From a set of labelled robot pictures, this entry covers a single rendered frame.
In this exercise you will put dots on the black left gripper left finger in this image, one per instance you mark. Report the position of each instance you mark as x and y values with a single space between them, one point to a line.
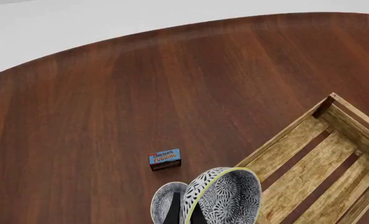
172 212

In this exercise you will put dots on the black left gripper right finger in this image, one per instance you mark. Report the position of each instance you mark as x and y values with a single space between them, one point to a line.
198 216

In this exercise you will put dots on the patterned bowl with pale rim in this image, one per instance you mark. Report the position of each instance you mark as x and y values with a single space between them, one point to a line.
161 201

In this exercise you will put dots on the wooden slat tray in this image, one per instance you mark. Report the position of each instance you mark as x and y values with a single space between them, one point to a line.
318 163

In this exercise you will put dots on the chocolate pudding box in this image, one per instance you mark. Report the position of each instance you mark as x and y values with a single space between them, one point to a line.
165 159

